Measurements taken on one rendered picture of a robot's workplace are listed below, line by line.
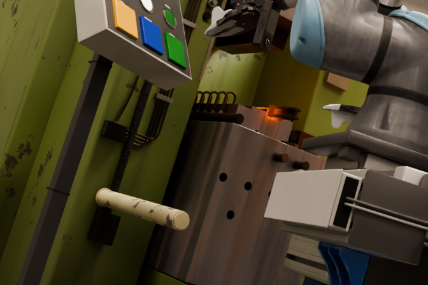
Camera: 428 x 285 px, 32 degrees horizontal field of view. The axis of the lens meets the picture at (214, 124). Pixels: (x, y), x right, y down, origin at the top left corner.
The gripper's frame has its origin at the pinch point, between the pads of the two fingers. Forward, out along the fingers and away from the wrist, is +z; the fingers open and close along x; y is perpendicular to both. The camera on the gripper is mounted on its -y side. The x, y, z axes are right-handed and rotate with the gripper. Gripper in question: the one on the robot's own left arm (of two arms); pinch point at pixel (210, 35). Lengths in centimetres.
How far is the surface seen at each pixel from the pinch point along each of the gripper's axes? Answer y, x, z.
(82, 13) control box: 1.1, 27.1, 16.3
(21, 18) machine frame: 63, -36, 92
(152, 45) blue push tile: -3.2, 11.0, 9.6
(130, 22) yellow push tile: -0.5, 18.7, 9.6
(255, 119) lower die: -5.5, -41.3, 11.3
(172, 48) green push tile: -0.2, 2.2, 9.6
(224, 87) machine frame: 27, -75, 36
